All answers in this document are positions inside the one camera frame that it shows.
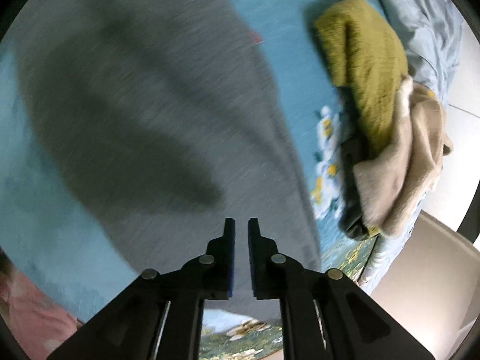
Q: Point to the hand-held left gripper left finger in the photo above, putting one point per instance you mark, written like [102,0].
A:
[229,262]

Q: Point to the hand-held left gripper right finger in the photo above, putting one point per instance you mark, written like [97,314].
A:
[253,262]

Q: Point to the grey garment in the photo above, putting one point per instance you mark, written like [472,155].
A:
[150,101]

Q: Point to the beige fleece garment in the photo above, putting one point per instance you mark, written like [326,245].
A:
[405,157]

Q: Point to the dark garment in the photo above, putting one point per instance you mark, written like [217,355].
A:
[350,195]

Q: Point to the white rounded furniture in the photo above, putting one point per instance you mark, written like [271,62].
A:
[431,288]

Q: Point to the teal floral bed sheet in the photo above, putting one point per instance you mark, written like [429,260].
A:
[292,63]

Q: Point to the person's pink clothing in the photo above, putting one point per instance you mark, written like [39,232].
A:
[30,315]

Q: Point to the olive knitted sweater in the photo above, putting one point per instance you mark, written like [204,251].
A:
[360,63]

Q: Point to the light blue floral duvet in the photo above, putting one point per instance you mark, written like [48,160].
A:
[431,26]

